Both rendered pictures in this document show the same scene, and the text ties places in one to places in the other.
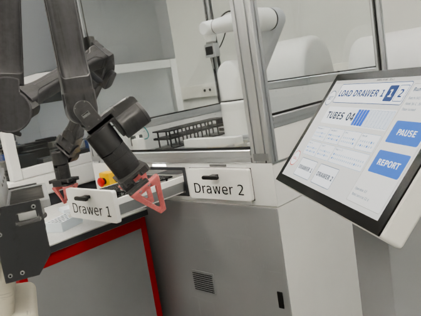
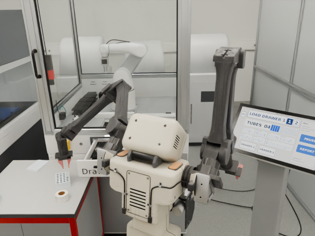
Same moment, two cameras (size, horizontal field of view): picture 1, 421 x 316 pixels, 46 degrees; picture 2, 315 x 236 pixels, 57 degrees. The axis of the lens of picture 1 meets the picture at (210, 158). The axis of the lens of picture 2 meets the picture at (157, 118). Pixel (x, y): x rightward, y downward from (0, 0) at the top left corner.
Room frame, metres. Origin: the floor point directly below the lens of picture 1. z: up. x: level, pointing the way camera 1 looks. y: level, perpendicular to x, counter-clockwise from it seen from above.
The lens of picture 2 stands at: (0.34, 1.20, 1.77)
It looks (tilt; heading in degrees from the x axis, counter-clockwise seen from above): 21 degrees down; 318
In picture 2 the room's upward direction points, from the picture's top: 1 degrees counter-clockwise
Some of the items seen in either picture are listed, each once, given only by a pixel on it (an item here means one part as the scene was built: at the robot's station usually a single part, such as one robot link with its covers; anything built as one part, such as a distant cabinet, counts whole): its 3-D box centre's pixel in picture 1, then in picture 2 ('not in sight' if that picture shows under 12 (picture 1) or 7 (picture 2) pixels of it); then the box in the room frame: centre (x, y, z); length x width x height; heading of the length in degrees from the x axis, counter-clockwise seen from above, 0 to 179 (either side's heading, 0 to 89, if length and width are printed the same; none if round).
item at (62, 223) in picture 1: (63, 222); (63, 180); (1.88, 0.61, 0.78); 0.12 x 0.08 x 0.04; 156
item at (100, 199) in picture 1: (92, 204); (101, 168); (1.69, 0.43, 0.87); 0.29 x 0.02 x 0.11; 46
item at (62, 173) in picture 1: (62, 173); (63, 151); (1.89, 0.57, 0.97); 0.10 x 0.07 x 0.07; 62
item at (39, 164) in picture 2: (74, 207); (38, 165); (2.19, 0.64, 0.77); 0.13 x 0.09 x 0.02; 121
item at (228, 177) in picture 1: (218, 184); not in sight; (1.70, -0.01, 0.87); 0.29 x 0.02 x 0.11; 46
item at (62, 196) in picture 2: not in sight; (62, 196); (1.73, 0.68, 0.78); 0.07 x 0.07 x 0.04
